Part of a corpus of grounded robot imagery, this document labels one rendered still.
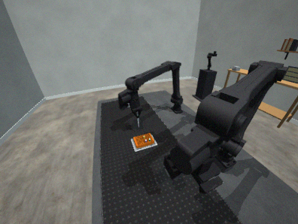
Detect orange rectangular rack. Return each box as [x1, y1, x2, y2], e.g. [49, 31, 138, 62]
[134, 133, 154, 148]

